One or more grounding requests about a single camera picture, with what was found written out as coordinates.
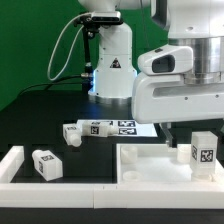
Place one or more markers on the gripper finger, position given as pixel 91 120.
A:
pixel 170 140

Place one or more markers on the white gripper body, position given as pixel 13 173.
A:
pixel 165 98

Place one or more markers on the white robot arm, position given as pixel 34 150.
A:
pixel 198 24

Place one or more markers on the white marker sheet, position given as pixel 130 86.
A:
pixel 128 128

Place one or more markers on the white U-shaped fence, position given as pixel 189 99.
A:
pixel 62 195

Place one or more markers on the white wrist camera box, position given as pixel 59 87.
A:
pixel 167 59

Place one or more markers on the black camera on stand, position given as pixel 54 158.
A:
pixel 91 23

